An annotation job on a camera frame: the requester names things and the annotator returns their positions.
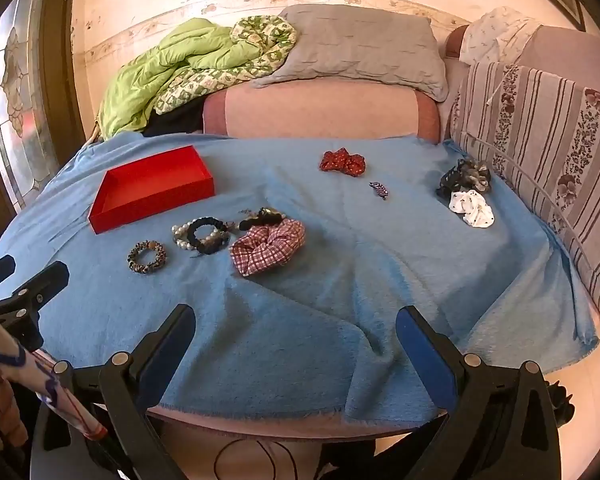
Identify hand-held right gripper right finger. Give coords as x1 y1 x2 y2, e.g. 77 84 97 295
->
396 305 562 480

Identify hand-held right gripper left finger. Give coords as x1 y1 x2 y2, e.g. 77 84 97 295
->
50 304 197 480

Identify leopard print hair tie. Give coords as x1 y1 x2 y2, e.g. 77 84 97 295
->
126 239 168 276

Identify pearl bracelet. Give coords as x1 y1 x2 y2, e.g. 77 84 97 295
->
171 217 231 252

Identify black hair tie with bead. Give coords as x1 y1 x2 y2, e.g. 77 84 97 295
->
186 216 231 256

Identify red plaid scrunchie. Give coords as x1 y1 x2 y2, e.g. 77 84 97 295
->
229 219 307 278

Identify red tray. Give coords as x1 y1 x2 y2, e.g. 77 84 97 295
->
88 145 216 235

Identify black ribbed ring hair tie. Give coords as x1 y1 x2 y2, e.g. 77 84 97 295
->
252 207 287 226

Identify person's left hand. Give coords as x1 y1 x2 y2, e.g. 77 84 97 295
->
0 379 30 449

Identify blue blanket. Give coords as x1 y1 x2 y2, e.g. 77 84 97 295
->
0 132 600 429

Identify white dotted scrunchie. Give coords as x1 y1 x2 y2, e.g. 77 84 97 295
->
448 190 495 230

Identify stained glass door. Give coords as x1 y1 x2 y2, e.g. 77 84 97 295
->
0 0 57 217

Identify black and grey scrunchie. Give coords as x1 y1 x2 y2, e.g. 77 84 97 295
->
435 158 493 199

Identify black cloth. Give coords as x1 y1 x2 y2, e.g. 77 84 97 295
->
142 95 207 137

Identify red dotted scrunchie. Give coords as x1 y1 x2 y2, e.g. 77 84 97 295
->
320 148 367 179

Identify green quilt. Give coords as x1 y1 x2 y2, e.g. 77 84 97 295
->
97 15 299 141

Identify striped floral cushion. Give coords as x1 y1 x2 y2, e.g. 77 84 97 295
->
449 62 600 327

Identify pink sofa cushion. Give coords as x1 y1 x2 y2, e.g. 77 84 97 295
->
202 80 441 144

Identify grey pillow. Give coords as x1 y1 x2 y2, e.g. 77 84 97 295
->
252 4 450 104

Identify white patterned cloth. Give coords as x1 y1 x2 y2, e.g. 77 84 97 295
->
460 6 544 66

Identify mauve sofa armrest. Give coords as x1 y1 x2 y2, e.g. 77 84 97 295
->
520 25 600 97

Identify printed white lanyard strap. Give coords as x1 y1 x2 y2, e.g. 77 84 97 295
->
0 304 109 442

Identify thin black cable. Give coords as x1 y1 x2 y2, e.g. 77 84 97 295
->
213 436 332 480

